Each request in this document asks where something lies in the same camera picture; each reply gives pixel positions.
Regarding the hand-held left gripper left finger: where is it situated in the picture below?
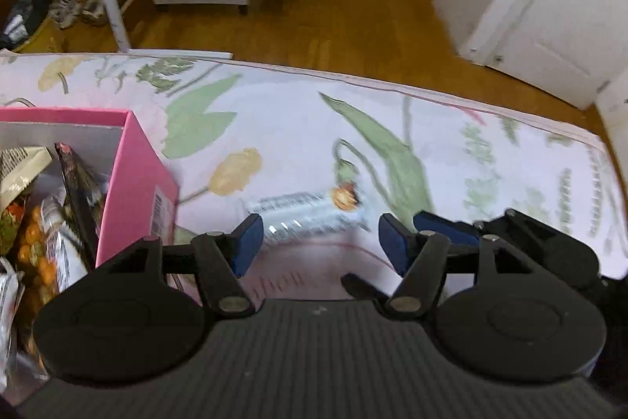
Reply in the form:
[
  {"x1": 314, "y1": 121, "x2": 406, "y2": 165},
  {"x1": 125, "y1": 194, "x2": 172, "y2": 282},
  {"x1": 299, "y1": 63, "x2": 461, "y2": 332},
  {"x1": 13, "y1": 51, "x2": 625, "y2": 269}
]
[{"x1": 105, "y1": 213, "x2": 266, "y2": 317}]

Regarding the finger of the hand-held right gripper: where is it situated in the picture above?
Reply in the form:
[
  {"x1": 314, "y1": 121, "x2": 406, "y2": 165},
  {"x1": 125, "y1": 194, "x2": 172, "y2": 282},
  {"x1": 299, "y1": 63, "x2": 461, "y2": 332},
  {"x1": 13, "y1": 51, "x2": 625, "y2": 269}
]
[
  {"x1": 340, "y1": 273, "x2": 394, "y2": 303},
  {"x1": 413, "y1": 208, "x2": 602, "y2": 289}
]

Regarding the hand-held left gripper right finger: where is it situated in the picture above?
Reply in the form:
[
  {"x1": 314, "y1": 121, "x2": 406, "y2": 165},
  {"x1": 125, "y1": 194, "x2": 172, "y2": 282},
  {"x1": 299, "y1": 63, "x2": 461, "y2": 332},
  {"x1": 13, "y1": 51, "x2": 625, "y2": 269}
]
[{"x1": 378, "y1": 213, "x2": 535, "y2": 318}]

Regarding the silver snack packet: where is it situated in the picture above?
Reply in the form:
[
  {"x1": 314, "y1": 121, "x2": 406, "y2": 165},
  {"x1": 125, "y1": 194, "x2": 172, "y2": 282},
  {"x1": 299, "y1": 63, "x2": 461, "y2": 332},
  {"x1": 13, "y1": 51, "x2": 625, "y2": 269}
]
[{"x1": 243, "y1": 186, "x2": 370, "y2": 245}]

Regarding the pink cardboard box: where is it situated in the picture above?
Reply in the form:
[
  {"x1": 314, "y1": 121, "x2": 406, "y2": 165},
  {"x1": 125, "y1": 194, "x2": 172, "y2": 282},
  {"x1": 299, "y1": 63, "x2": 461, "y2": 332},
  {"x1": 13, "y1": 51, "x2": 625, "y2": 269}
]
[{"x1": 0, "y1": 106, "x2": 180, "y2": 405}]

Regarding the orange ball snack bag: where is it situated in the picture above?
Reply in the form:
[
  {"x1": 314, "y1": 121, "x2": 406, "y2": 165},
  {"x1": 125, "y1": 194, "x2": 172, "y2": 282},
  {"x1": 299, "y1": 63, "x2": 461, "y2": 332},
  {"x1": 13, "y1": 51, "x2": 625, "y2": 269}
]
[{"x1": 12, "y1": 196, "x2": 74, "y2": 299}]

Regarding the beige snack packet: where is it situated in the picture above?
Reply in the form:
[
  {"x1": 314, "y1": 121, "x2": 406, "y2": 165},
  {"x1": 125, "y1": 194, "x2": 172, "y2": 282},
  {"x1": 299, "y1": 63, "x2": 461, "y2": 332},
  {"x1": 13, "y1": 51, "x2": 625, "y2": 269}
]
[{"x1": 0, "y1": 146, "x2": 53, "y2": 210}]

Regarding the crinkled silver packet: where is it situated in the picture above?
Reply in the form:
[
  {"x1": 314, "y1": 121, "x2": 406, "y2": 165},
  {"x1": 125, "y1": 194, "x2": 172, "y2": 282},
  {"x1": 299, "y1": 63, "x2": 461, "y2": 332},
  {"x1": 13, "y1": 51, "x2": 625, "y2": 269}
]
[{"x1": 0, "y1": 259, "x2": 23, "y2": 393}]

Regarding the floral tablecloth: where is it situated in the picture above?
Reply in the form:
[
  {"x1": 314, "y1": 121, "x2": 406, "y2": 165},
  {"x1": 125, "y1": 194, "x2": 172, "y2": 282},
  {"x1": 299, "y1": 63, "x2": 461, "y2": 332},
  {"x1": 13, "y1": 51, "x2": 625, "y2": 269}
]
[{"x1": 0, "y1": 51, "x2": 628, "y2": 302}]

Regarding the white door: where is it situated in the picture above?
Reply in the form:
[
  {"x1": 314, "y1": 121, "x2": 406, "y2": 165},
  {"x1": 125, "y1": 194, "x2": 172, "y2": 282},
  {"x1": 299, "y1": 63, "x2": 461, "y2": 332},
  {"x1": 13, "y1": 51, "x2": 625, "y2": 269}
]
[{"x1": 436, "y1": 0, "x2": 628, "y2": 110}]

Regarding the grey sneaker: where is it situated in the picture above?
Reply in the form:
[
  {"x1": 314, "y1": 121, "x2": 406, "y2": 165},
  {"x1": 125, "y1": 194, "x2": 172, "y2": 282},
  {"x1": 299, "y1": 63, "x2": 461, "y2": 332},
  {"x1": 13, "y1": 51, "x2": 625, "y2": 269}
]
[
  {"x1": 80, "y1": 0, "x2": 122, "y2": 28},
  {"x1": 48, "y1": 0, "x2": 83, "y2": 30}
]

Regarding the black bag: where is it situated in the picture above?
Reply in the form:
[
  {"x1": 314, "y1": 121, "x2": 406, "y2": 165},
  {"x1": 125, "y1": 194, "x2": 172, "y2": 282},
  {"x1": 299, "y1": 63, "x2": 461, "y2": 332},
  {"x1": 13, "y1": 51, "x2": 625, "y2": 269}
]
[{"x1": 0, "y1": 0, "x2": 51, "y2": 53}]

